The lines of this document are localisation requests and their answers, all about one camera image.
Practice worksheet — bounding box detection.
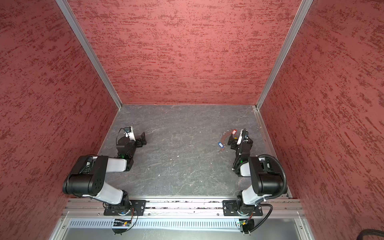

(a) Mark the right circuit board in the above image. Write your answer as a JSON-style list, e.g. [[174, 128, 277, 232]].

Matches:
[[239, 219, 255, 234]]

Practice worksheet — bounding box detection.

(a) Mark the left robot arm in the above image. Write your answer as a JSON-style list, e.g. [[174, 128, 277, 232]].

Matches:
[[62, 127, 147, 216]]

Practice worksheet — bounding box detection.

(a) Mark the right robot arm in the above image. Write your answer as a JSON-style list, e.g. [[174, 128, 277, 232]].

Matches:
[[223, 134, 288, 216]]

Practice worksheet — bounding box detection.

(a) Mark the aluminium corner post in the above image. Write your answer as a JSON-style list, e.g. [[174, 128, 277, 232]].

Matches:
[[256, 0, 313, 111], [56, 0, 123, 110]]

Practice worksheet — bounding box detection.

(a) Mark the aluminium mounting rail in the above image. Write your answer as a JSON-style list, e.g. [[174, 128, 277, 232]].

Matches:
[[61, 196, 306, 219]]

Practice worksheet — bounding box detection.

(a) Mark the right aluminium corner post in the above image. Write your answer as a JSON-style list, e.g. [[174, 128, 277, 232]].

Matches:
[[256, 0, 313, 111]]

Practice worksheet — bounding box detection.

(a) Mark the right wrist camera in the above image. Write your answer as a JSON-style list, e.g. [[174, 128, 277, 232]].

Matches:
[[237, 129, 250, 145]]

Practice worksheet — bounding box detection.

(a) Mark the left circuit board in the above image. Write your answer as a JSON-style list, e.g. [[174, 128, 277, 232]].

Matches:
[[113, 219, 132, 228]]

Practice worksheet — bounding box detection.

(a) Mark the left aluminium corner post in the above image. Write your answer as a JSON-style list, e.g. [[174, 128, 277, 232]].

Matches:
[[56, 0, 123, 110]]

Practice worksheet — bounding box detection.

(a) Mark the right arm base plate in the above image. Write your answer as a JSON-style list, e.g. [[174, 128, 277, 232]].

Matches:
[[222, 200, 263, 217]]

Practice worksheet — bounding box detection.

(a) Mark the circuit board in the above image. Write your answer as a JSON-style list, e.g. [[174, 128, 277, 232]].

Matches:
[[239, 219, 255, 234], [113, 219, 132, 228]]

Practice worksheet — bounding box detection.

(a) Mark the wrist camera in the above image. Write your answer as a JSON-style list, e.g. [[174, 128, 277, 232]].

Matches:
[[124, 126, 136, 141], [237, 129, 250, 145]]

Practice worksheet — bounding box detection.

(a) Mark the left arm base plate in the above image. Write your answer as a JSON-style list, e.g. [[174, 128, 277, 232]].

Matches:
[[103, 200, 147, 217]]

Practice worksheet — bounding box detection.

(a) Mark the black cable bottom right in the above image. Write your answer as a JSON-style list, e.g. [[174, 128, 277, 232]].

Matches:
[[355, 229, 384, 240]]

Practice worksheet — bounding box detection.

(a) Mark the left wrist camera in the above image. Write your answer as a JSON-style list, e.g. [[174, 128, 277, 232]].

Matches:
[[124, 126, 136, 141]]

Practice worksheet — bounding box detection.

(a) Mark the white slotted cable duct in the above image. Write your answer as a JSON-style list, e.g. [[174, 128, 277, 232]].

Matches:
[[68, 218, 240, 231]]

